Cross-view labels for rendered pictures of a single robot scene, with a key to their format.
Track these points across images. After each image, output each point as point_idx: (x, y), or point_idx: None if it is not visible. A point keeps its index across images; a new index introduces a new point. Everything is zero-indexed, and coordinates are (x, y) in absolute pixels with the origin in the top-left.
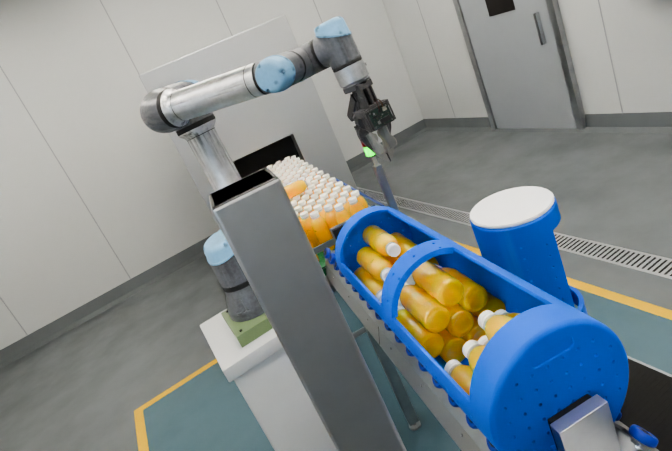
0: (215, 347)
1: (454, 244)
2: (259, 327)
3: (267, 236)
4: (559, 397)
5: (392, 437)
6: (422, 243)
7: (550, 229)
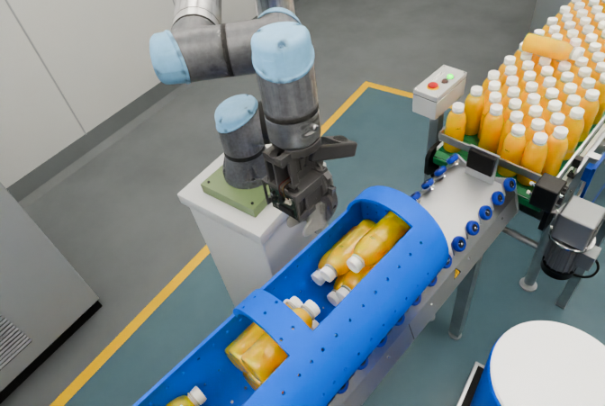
0: (209, 167)
1: (306, 352)
2: (216, 193)
3: None
4: None
5: None
6: (292, 313)
7: None
